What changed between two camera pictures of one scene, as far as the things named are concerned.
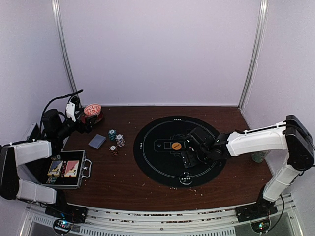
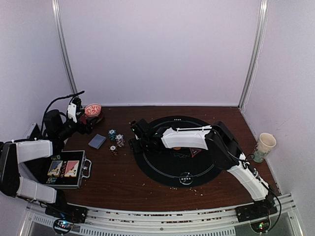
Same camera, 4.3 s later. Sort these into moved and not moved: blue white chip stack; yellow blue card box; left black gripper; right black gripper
Moved: right black gripper
Not moved: yellow blue card box; left black gripper; blue white chip stack
